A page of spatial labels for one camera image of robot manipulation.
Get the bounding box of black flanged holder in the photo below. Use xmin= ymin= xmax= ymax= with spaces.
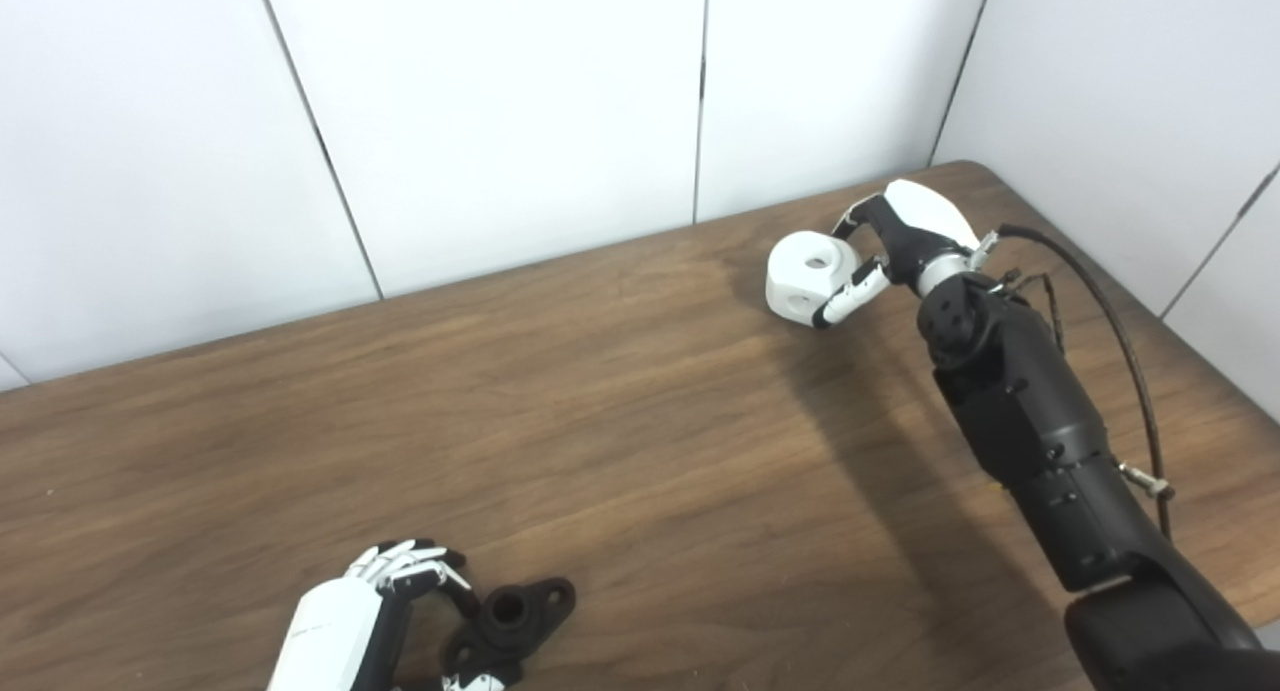
xmin=443 ymin=577 xmax=577 ymax=687

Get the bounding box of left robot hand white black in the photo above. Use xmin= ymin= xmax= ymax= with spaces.
xmin=265 ymin=539 xmax=521 ymax=691

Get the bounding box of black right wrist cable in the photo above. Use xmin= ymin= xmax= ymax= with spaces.
xmin=985 ymin=224 xmax=1176 ymax=542

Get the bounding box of round white piece with hole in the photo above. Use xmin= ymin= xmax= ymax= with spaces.
xmin=766 ymin=231 xmax=863 ymax=325

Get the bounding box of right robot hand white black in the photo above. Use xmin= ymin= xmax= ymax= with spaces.
xmin=812 ymin=179 xmax=986 ymax=330

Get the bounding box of thin black wire loop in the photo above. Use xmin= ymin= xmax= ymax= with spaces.
xmin=1000 ymin=268 xmax=1063 ymax=352

